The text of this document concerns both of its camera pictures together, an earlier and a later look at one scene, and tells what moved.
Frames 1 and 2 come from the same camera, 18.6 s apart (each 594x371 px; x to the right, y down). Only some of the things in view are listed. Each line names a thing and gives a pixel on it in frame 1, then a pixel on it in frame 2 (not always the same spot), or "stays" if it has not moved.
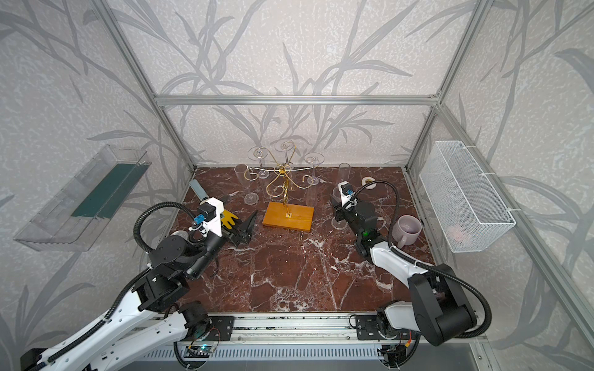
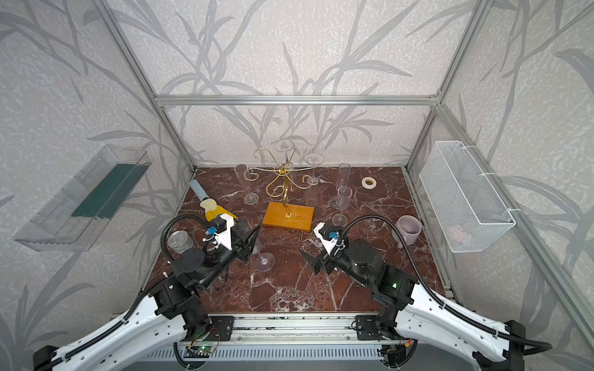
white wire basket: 469,209 stays
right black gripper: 339,212 → 326,262
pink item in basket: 455,230 stays
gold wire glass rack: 290,216 stays
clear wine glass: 344,171 stays
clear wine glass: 242,171 stays
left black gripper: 241,235 → 242,248
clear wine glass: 259,153 → 265,261
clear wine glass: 314,159 stays
